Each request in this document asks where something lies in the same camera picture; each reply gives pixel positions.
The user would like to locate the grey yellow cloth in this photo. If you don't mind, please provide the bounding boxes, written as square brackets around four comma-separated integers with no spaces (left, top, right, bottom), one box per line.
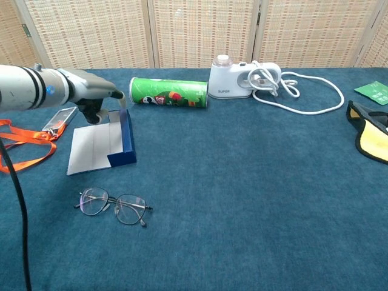
[346,100,388,166]

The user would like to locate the blue and grey case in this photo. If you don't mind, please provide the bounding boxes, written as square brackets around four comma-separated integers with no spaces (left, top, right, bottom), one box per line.
[66,109,137,176]

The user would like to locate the thin-framed eyeglasses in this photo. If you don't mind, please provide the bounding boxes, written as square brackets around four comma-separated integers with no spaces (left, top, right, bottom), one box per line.
[73,187,154,228]

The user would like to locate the clear badge card holder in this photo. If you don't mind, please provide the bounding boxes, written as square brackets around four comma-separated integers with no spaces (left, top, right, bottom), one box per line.
[41,105,78,134]

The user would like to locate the white handheld appliance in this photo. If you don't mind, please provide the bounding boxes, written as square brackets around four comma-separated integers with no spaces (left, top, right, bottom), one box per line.
[207,53,283,99]

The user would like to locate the orange lanyard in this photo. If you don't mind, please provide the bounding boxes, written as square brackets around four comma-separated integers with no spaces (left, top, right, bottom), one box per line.
[0,119,66,174]

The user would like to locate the green chips can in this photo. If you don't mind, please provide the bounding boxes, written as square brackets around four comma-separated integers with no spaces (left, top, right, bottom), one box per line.
[129,76,210,109]

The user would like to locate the blue table cover cloth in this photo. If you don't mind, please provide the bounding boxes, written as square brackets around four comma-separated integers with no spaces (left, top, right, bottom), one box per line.
[0,67,388,291]

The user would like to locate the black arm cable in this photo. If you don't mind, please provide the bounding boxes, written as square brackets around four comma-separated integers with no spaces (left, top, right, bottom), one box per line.
[0,138,33,291]

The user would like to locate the white power cable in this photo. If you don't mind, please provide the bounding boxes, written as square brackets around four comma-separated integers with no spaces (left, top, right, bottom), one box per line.
[247,59,346,115]

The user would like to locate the green square packet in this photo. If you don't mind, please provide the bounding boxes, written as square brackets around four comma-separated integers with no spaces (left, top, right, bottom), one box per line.
[353,80,388,106]

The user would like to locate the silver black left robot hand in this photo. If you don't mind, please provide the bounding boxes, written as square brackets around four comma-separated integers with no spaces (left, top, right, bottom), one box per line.
[57,68,128,124]

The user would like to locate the bamboo folding screen panel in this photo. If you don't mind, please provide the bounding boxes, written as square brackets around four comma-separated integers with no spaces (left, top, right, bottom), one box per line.
[0,0,51,69]
[356,0,388,68]
[13,0,157,70]
[147,0,261,69]
[251,0,384,68]

